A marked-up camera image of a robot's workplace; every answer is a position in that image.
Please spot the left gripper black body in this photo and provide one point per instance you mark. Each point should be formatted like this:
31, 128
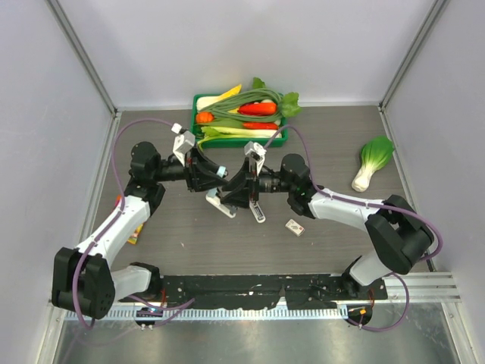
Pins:
192, 175

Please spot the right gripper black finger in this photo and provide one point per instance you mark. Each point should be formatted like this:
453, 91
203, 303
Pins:
238, 181
238, 199

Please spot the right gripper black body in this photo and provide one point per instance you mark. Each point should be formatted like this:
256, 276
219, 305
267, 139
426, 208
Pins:
255, 187

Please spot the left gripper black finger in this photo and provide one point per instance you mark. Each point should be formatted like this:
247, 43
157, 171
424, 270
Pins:
209, 165
204, 182

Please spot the white stapler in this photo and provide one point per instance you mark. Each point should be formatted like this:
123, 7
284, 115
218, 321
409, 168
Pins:
257, 212

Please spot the small staple box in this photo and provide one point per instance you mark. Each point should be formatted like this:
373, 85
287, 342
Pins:
295, 227

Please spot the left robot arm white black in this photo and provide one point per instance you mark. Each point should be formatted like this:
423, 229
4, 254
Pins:
83, 281

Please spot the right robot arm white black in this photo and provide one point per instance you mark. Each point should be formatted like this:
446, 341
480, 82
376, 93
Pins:
398, 238

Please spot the green plastic tray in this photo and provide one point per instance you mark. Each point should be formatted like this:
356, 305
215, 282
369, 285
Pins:
227, 142

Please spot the fake orange carrot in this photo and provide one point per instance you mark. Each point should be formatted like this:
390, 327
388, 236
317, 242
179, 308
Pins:
204, 117

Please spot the fake small red chili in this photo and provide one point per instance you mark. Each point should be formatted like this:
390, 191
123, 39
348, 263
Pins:
260, 126

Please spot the fake red pepper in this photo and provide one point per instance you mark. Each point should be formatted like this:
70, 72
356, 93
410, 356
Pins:
258, 109

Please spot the fake yellow corn leaf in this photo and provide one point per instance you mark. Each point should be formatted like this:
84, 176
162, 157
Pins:
231, 92

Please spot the fake green long beans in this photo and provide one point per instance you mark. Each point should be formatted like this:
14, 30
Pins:
222, 108

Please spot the fake green lettuce leaf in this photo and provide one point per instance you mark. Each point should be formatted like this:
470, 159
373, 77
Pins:
287, 105

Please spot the colourful candy bag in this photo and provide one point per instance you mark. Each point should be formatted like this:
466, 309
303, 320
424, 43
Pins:
133, 238

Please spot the fake bok choy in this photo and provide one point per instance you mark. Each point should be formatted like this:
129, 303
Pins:
374, 156

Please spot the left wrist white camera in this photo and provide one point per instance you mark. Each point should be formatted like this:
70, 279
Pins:
183, 143

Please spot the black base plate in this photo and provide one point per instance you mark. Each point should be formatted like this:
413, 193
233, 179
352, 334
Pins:
258, 292

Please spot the slotted cable duct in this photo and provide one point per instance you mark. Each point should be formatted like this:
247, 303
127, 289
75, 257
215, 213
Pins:
280, 312

